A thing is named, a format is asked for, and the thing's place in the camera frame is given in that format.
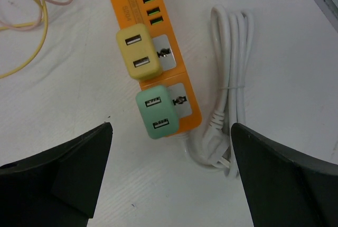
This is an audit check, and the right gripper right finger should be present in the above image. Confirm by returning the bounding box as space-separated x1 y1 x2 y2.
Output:
231 123 337 226

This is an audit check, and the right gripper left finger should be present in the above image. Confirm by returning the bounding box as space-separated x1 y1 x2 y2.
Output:
1 122 113 226

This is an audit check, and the green USB charger plug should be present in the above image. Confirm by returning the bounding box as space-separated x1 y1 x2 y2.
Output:
135 85 180 139

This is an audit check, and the yellow USB charger plug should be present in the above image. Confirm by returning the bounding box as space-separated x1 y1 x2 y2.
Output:
116 23 163 81

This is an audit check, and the orange USB charger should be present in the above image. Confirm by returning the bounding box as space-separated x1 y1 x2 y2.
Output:
110 0 202 137

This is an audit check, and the white charger cable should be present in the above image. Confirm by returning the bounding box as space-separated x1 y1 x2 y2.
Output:
176 4 256 182

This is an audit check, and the yellow thin cable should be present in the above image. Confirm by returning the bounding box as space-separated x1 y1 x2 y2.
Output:
0 0 50 79

